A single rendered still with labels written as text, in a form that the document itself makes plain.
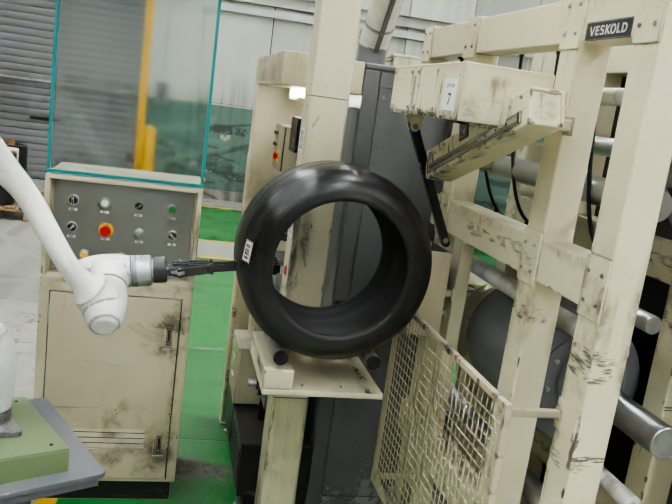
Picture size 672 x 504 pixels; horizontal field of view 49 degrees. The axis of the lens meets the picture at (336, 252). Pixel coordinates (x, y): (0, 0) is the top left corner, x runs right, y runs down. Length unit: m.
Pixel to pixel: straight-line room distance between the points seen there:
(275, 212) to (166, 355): 1.05
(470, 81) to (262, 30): 9.48
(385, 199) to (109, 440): 1.55
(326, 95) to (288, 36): 8.89
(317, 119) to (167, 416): 1.32
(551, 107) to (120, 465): 2.11
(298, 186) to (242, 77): 9.22
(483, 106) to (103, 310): 1.09
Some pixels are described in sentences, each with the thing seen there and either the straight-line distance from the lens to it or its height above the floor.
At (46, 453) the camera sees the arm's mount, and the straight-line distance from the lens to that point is 2.00.
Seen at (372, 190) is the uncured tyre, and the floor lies 1.42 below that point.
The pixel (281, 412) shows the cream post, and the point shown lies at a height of 0.57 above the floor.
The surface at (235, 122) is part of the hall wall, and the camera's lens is 11.17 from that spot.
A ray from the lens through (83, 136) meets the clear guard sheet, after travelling 2.78.
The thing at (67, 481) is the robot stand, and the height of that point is 0.65.
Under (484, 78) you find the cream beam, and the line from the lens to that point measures 1.90.
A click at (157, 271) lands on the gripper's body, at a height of 1.11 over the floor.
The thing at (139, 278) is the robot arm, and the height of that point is 1.09.
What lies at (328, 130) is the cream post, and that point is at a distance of 2.42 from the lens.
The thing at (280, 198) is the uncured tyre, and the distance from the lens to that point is 2.04.
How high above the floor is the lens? 1.64
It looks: 11 degrees down
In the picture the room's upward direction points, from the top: 8 degrees clockwise
